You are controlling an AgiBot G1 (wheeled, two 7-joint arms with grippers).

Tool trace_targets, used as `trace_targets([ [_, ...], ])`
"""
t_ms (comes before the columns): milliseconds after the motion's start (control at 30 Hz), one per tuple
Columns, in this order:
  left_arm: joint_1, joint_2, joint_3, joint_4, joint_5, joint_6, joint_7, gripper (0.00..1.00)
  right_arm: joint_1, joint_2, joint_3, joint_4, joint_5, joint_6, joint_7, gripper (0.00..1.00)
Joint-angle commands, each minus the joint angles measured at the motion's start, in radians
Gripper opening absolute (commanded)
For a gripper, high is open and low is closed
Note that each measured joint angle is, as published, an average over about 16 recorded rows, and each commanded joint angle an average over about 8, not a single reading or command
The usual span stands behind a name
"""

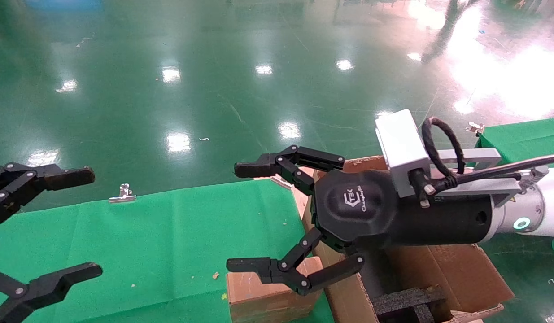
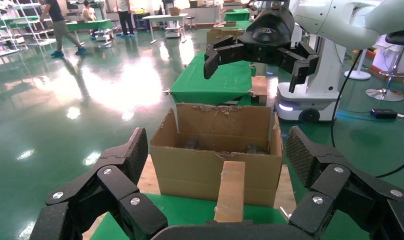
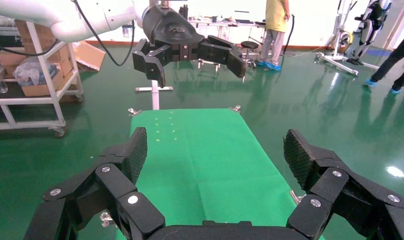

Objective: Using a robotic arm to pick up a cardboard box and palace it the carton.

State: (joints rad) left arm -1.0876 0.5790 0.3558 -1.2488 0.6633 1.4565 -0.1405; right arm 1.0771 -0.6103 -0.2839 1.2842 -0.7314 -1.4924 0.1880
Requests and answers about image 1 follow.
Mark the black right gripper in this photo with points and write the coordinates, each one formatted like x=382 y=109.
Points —
x=362 y=206

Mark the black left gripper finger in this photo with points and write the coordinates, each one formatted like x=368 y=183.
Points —
x=57 y=177
x=52 y=285

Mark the small taped cardboard box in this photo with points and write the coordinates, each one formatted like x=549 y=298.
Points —
x=268 y=305

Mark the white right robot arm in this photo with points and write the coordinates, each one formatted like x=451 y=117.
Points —
x=546 y=206

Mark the large open cardboard carton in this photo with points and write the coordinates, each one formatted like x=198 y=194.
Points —
x=460 y=273

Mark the silver binder clip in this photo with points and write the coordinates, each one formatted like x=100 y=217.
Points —
x=281 y=182
x=123 y=197
x=476 y=128

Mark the large green table cloth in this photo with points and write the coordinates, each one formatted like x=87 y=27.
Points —
x=169 y=246

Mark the black foam insert block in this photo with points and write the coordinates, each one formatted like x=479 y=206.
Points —
x=407 y=301

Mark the green cloth on neighbouring table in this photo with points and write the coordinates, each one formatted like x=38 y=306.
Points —
x=528 y=139

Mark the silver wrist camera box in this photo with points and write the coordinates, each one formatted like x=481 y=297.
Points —
x=402 y=143

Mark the silver camera mount bracket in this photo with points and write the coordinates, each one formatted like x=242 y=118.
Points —
x=474 y=156

